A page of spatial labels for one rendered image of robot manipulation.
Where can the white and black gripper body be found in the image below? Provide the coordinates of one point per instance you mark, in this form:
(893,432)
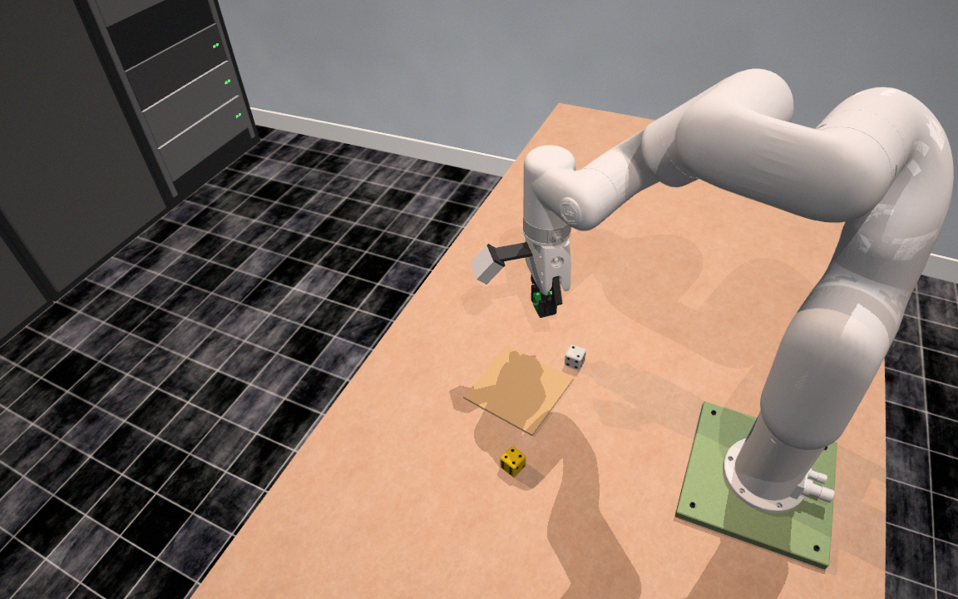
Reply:
(548,261)

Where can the yellow die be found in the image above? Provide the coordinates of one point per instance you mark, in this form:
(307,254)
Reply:
(513,461)

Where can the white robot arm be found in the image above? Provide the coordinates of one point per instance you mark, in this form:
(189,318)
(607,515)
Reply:
(739,138)

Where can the white die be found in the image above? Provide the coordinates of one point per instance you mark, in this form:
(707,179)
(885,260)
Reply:
(575,357)

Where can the tan square mat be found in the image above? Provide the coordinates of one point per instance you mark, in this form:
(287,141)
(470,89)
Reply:
(519,389)

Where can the green die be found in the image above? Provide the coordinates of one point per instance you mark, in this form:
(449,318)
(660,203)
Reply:
(536,298)

